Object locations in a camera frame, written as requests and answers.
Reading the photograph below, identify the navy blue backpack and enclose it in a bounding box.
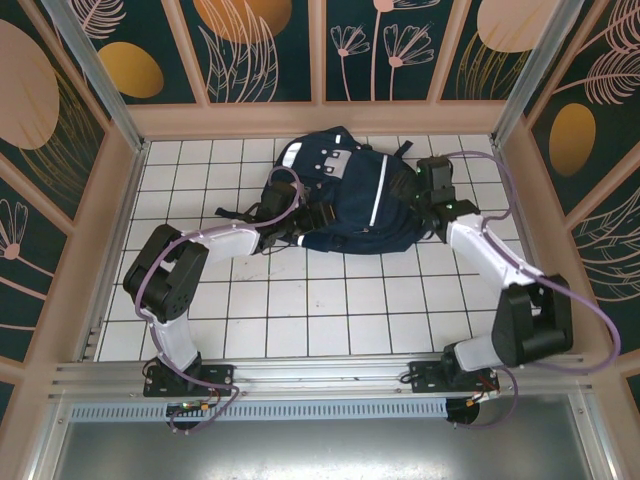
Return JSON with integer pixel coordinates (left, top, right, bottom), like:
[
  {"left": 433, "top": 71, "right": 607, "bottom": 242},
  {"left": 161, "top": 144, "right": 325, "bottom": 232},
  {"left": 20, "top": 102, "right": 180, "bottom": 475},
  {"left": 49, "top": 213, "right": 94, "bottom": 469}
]
[{"left": 259, "top": 125, "right": 441, "bottom": 256}]

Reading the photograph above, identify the small controller circuit board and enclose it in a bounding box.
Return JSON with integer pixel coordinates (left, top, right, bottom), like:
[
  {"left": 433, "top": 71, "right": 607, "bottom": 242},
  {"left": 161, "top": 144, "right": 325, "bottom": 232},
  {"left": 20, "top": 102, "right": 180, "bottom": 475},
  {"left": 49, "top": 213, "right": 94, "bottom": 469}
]
[{"left": 166, "top": 401, "right": 212, "bottom": 418}]

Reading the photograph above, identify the grey metal sheet panel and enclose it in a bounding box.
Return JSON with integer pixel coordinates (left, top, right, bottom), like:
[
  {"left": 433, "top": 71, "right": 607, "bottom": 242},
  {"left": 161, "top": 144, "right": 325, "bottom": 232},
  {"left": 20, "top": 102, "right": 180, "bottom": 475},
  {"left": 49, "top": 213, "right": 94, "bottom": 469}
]
[{"left": 49, "top": 394, "right": 616, "bottom": 480}]

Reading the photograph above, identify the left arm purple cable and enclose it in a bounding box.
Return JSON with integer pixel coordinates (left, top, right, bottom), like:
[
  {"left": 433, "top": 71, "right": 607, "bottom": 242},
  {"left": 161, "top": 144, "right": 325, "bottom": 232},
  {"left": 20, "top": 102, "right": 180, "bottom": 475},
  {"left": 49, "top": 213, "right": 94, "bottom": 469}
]
[{"left": 134, "top": 167, "right": 306, "bottom": 436}]

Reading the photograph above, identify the aluminium frame post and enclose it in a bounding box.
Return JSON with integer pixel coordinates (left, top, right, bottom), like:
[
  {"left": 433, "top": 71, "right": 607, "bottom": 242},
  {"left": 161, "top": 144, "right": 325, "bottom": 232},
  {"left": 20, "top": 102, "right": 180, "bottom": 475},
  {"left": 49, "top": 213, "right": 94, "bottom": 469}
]
[
  {"left": 42, "top": 0, "right": 150, "bottom": 154},
  {"left": 489, "top": 0, "right": 586, "bottom": 146}
]

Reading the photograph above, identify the aluminium mounting rail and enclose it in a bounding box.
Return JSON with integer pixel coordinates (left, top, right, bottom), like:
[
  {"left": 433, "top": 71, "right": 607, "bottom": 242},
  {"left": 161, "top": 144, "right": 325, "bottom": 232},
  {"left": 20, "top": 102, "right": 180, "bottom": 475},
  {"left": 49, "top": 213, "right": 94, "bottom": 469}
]
[{"left": 47, "top": 354, "right": 599, "bottom": 401}]

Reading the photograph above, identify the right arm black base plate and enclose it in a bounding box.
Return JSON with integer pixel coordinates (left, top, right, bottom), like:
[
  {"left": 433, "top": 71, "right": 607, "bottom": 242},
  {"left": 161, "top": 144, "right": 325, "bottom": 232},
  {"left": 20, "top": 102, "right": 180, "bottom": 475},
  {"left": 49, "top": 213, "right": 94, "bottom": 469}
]
[{"left": 408, "top": 360, "right": 501, "bottom": 399}]

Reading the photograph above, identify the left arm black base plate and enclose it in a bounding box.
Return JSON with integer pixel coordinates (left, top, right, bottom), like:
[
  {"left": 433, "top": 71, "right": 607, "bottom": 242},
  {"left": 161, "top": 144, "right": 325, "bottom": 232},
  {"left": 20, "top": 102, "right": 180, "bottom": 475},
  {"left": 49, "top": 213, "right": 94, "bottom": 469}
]
[{"left": 143, "top": 364, "right": 236, "bottom": 399}]

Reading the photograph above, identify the grey slotted cable duct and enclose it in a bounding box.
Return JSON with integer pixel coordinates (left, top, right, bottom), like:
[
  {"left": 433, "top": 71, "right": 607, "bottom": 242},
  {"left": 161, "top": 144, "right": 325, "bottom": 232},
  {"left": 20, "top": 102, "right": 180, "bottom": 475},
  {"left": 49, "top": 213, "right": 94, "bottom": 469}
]
[{"left": 69, "top": 399, "right": 449, "bottom": 421}]

